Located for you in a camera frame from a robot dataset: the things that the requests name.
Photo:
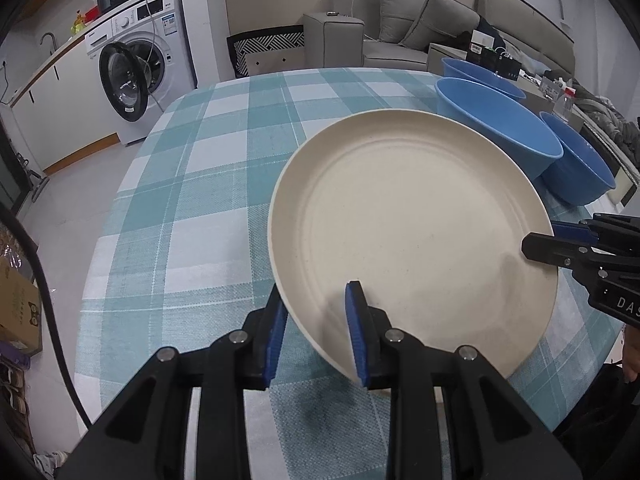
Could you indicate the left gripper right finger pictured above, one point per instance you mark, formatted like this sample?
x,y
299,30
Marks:
x,y
452,414

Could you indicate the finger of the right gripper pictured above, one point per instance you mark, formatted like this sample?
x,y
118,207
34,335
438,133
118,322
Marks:
x,y
566,251
571,231

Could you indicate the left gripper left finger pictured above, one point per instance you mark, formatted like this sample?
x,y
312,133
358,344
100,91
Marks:
x,y
142,433

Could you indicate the small blue bowl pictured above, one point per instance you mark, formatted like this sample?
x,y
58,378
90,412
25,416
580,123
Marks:
x,y
581,175

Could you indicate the large cream plate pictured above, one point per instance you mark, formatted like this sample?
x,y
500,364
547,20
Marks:
x,y
429,217

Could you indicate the large blue bowl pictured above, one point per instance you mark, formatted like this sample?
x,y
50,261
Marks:
x,y
510,125

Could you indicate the medium blue bowl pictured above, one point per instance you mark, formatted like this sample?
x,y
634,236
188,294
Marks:
x,y
458,68

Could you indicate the white kitchen cabinet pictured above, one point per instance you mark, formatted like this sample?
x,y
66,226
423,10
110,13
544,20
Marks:
x,y
62,113

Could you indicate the person's right hand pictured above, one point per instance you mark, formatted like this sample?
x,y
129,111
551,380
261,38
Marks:
x,y
631,353

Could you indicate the cardboard box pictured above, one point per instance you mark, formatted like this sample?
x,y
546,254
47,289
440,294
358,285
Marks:
x,y
20,311

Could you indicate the black electronics box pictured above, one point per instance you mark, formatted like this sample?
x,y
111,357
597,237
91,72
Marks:
x,y
496,61

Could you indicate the grey sofa cushion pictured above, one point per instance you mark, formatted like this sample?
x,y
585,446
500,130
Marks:
x,y
439,21

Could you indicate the grey sofa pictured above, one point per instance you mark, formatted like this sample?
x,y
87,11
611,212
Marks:
x,y
403,33

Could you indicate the black patterned chair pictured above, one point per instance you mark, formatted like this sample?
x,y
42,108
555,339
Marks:
x,y
267,50

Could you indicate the white washing machine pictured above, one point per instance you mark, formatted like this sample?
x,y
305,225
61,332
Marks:
x,y
144,64

